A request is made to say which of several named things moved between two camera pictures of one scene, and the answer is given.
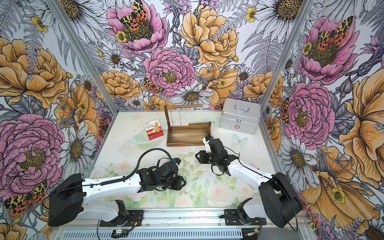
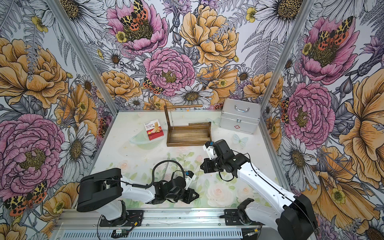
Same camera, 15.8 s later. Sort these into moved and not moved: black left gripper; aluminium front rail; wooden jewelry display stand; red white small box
Moved: black left gripper
Not moved: red white small box; wooden jewelry display stand; aluminium front rail
